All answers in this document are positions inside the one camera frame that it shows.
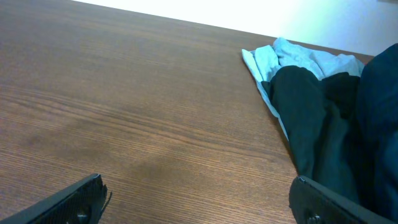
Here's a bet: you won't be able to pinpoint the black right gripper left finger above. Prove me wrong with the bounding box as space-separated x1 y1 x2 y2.
1 174 112 224

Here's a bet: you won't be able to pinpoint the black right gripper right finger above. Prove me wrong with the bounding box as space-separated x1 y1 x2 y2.
289 176 394 224

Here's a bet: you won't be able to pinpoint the navy blue shorts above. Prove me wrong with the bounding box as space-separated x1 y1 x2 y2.
356 44 397 222

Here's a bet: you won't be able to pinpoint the black garment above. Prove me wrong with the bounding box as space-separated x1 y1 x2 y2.
262 66 374 209

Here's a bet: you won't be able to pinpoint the light blue shirt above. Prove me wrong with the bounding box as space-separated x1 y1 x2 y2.
241 37 365 137

